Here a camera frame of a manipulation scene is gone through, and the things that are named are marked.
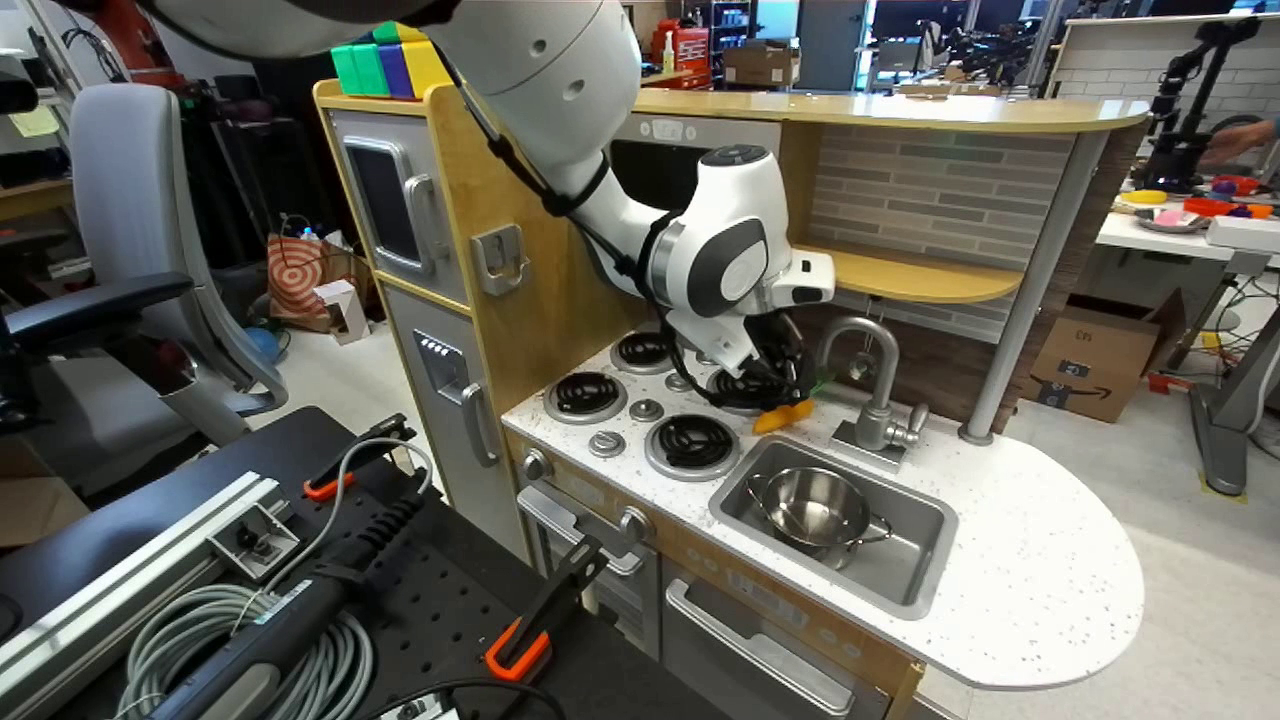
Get cardboard box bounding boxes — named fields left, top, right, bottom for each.
left=1022, top=292, right=1185, bottom=425

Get orange carrot plush toy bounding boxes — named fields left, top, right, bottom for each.
left=752, top=401, right=818, bottom=434

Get coiled grey cable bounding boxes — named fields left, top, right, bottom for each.
left=108, top=578, right=381, bottom=720

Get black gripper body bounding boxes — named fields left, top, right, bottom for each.
left=681, top=312, right=818, bottom=408

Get blue foam block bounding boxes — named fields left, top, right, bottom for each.
left=377, top=45, right=416, bottom=99

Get back left stove burner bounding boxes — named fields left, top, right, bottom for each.
left=611, top=331, right=672, bottom=377

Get toy kitchen play set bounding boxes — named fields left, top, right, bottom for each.
left=311, top=80, right=1146, bottom=698

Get green foam block top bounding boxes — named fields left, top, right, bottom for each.
left=371, top=21, right=420, bottom=45

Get aluminium rail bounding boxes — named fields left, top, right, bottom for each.
left=0, top=471, right=275, bottom=711

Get green foam block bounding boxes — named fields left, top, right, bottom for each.
left=371, top=21, right=420, bottom=45
left=332, top=45, right=387, bottom=99

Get yellow foam block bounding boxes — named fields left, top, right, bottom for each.
left=400, top=40, right=448, bottom=99

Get front stove burner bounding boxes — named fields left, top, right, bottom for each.
left=643, top=413, right=739, bottom=484

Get steel pot in sink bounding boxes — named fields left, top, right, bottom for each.
left=749, top=466, right=892, bottom=555

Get silver toy faucet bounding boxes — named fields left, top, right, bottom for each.
left=819, top=317, right=927, bottom=457

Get grey office chair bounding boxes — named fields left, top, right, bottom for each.
left=4, top=83, right=290, bottom=442

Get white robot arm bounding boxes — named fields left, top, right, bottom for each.
left=142, top=0, right=838, bottom=408

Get grey toy sink basin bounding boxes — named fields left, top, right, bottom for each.
left=712, top=440, right=957, bottom=620

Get black orange clamp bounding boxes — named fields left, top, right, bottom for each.
left=482, top=541, right=607, bottom=684

